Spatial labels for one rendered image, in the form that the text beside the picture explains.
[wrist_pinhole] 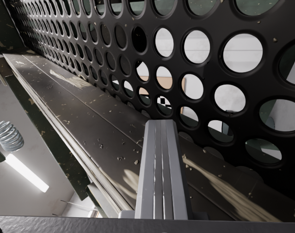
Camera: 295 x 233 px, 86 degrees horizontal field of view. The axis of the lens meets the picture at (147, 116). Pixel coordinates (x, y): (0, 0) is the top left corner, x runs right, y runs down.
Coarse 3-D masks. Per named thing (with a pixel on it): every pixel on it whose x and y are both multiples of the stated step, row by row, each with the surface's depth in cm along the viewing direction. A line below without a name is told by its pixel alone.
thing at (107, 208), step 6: (90, 186) 79; (96, 186) 79; (96, 192) 76; (96, 198) 74; (102, 198) 74; (102, 204) 72; (108, 204) 71; (108, 210) 69; (114, 210) 69; (108, 216) 69; (114, 216) 67
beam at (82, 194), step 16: (0, 0) 46; (0, 16) 47; (0, 32) 49; (16, 32) 51; (0, 48) 50; (16, 48) 53; (16, 80) 56; (16, 96) 58; (32, 112) 63; (48, 128) 70; (48, 144) 73; (64, 144) 79; (64, 160) 82; (80, 176) 94; (80, 192) 99
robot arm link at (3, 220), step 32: (0, 224) 4; (32, 224) 4; (64, 224) 4; (96, 224) 4; (128, 224) 4; (160, 224) 4; (192, 224) 4; (224, 224) 4; (256, 224) 3; (288, 224) 3
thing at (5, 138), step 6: (0, 126) 52; (6, 126) 53; (12, 126) 55; (0, 132) 56; (6, 132) 53; (12, 132) 54; (18, 132) 57; (0, 138) 53; (6, 138) 58; (12, 138) 54; (18, 138) 56; (6, 144) 54; (18, 144) 57; (6, 150) 56; (12, 150) 57; (0, 156) 62; (0, 162) 63
